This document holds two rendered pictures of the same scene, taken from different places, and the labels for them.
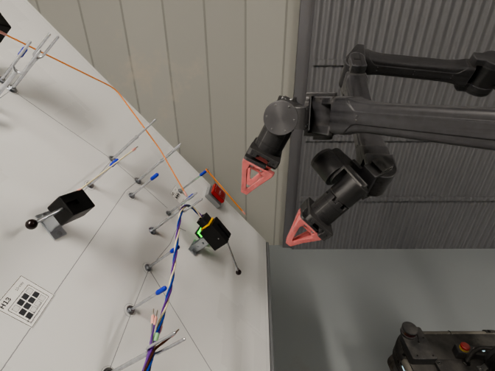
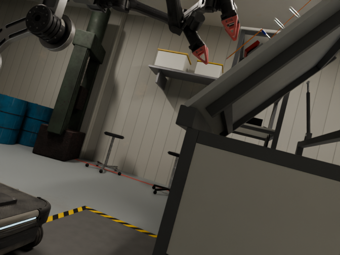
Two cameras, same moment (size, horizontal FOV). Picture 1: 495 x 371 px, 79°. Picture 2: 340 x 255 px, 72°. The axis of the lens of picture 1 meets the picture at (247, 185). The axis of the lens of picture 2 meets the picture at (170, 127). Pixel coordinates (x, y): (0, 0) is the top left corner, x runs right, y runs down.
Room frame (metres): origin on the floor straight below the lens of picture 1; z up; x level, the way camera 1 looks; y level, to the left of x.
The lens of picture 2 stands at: (1.57, 0.10, 0.74)
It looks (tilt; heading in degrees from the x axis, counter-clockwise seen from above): 4 degrees up; 195
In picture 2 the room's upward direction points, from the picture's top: 16 degrees clockwise
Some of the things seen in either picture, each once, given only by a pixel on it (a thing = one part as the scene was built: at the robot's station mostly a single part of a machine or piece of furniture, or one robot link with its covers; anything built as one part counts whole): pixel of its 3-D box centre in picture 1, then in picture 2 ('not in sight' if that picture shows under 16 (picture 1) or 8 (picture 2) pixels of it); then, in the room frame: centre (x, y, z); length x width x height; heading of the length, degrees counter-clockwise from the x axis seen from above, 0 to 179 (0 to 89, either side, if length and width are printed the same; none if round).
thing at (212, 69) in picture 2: not in sight; (208, 73); (-2.14, -0.51, 2.02); 0.42 x 0.35 x 0.24; 90
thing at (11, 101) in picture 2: not in sight; (21, 121); (-1.79, -3.46, 0.39); 1.05 x 0.64 x 0.78; 0
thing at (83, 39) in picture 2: not in sight; (80, 80); (-1.89, -2.62, 1.37); 0.86 x 0.69 x 2.74; 0
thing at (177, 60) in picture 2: not in sight; (172, 64); (-2.14, -1.15, 2.05); 0.53 x 0.43 x 0.30; 90
